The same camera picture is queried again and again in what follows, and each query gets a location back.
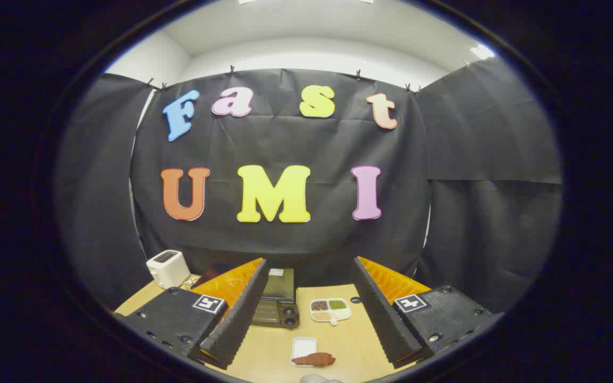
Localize white divided plate with beans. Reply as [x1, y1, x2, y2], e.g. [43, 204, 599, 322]
[309, 298, 352, 326]

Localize black backdrop cloth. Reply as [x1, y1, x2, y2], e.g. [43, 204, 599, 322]
[54, 56, 564, 314]

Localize white toaster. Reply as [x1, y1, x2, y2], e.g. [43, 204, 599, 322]
[146, 249, 191, 289]

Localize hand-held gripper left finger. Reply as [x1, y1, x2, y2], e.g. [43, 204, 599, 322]
[120, 258, 270, 370]

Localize brown meat piece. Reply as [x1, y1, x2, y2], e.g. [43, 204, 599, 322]
[292, 352, 336, 367]

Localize white rectangular tray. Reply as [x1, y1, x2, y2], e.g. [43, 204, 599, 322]
[290, 336, 318, 368]

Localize black toaster oven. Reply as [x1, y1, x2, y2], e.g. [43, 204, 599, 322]
[251, 268, 300, 329]

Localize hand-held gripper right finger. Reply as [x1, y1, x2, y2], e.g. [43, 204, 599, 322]
[350, 256, 504, 369]

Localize row of small cloth clips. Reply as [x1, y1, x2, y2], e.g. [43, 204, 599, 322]
[146, 59, 472, 92]

